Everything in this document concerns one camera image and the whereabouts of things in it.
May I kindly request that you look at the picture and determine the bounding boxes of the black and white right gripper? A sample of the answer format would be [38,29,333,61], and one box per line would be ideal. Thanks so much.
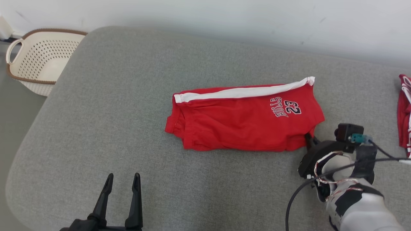
[298,133,355,196]

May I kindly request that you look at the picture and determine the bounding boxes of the grey fabric sofa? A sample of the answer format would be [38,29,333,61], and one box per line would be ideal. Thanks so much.
[5,26,411,231]

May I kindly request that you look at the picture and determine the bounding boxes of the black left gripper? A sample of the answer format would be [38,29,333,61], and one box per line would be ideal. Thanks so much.
[59,173,143,231]

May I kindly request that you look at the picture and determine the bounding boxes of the red and white basketball jersey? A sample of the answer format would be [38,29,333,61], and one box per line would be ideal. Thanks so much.
[397,74,411,158]

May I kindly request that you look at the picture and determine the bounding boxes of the teal connector with thin cable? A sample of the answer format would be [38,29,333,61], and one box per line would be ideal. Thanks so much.
[349,133,400,160]

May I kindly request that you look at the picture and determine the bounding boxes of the red shorts with white stripe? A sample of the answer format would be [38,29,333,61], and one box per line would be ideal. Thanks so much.
[165,76,325,152]

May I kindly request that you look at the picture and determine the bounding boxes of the cream perforated laundry basket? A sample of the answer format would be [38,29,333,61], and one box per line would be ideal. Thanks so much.
[6,28,88,97]

